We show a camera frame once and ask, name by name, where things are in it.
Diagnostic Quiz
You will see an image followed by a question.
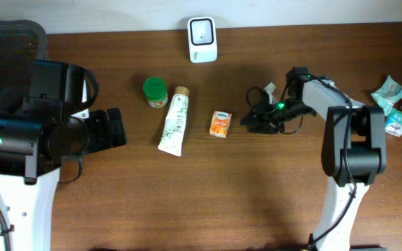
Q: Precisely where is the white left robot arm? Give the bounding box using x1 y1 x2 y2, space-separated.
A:
0 60 127 250

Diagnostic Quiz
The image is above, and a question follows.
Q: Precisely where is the dark grey plastic basket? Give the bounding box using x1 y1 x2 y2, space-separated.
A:
0 20 49 113

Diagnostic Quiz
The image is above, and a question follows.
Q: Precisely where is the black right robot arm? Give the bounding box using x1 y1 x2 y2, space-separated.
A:
240 67 387 250

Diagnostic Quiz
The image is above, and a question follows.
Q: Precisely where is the white tube with tan cap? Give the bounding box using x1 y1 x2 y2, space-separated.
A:
158 86 190 157

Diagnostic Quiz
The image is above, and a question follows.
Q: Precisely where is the green lidded jar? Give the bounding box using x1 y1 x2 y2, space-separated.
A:
143 77 168 108

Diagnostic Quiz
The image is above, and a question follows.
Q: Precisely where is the teal tissue packet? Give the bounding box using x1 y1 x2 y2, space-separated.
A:
385 108 402 137

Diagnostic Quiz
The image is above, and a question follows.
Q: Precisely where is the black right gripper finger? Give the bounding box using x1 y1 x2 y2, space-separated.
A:
240 105 266 126
248 124 278 135

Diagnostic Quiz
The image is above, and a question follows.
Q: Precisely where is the white barcode scanner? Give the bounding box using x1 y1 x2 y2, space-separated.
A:
187 17 218 63

